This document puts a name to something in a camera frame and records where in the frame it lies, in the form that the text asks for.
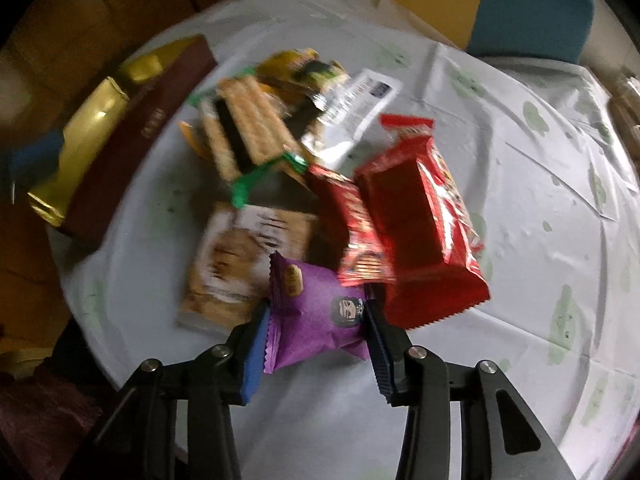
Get white green-patterned tablecloth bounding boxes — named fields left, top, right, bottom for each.
left=50, top=0, right=639, bottom=479

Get gold and maroon gift box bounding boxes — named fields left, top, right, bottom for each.
left=28, top=35, right=217, bottom=250

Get green-ended cracker pack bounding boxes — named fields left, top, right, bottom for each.
left=191, top=74, right=317, bottom=212

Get yellow green snack packet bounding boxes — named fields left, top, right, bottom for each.
left=255, top=48, right=350, bottom=112

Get white sachet with blue label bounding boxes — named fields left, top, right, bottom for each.
left=299, top=68, right=404, bottom=170

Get large red snack bag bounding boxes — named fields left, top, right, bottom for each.
left=354, top=114, right=490, bottom=330

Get purple snack packet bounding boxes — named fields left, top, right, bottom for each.
left=264, top=252, right=369, bottom=374

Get red sesame stick bar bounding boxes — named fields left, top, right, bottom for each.
left=306, top=165, right=395, bottom=286

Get beige cookie packet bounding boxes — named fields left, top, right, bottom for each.
left=178, top=202, right=318, bottom=330

